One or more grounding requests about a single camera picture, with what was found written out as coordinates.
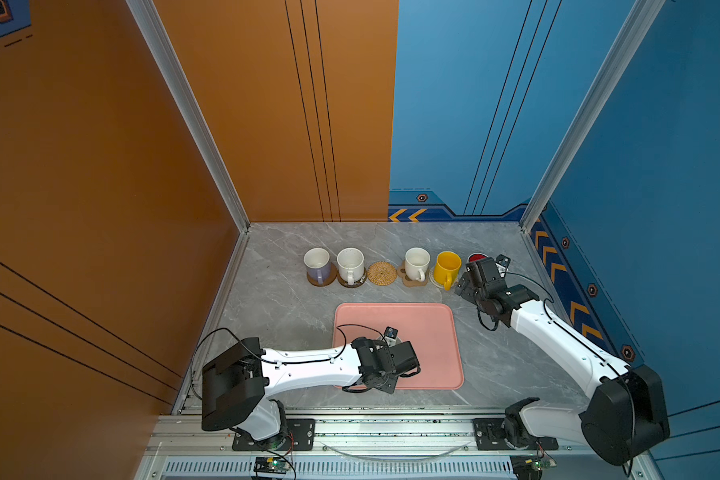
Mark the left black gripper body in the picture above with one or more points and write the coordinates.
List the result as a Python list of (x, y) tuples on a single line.
[(390, 384)]

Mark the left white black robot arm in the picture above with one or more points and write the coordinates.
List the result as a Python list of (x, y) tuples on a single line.
[(240, 386)]

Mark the pink rectangular tray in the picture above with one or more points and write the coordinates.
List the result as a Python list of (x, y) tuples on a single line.
[(429, 327)]

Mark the left green circuit board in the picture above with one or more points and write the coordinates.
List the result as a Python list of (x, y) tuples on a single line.
[(272, 467)]

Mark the right circuit board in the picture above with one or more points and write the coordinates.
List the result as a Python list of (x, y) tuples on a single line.
[(531, 468)]

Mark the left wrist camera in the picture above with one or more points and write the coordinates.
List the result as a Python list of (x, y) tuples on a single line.
[(391, 336)]

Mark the white mug red inside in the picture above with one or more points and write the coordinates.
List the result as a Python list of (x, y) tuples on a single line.
[(478, 257)]

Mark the matte brown wooden coaster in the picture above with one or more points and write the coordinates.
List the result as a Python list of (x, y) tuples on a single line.
[(324, 281)]

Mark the right aluminium corner post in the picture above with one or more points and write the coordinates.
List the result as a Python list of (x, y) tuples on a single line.
[(629, 38)]

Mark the left aluminium corner post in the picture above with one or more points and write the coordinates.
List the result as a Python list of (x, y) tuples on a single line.
[(153, 31)]

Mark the yellow mug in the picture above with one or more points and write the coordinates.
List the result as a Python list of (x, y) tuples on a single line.
[(447, 267)]

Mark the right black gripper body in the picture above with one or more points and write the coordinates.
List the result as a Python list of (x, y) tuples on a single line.
[(468, 290)]

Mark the woven rattan round coaster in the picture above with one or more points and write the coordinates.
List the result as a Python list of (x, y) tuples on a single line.
[(382, 273)]

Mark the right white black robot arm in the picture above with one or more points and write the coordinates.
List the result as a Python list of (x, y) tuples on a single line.
[(626, 413)]

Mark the cork paw print coaster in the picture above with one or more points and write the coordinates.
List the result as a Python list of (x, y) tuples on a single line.
[(401, 272)]

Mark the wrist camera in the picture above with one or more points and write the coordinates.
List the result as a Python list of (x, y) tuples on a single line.
[(503, 263), (391, 336)]

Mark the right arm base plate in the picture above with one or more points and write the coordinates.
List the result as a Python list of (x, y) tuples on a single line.
[(492, 434)]

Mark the purple mug white inside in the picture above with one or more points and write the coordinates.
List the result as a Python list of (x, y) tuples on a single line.
[(317, 262)]

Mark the aluminium corner post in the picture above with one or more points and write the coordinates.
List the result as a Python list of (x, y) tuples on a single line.
[(629, 38), (153, 31)]

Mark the glossy dark wooden coaster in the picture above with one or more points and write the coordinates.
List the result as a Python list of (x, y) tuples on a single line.
[(356, 282)]

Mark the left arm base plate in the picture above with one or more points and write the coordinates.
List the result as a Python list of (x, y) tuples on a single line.
[(299, 436)]

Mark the white rainbow stitched coaster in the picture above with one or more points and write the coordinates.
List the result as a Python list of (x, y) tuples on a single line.
[(433, 281)]

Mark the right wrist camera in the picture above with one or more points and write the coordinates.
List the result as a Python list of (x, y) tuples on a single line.
[(503, 263)]

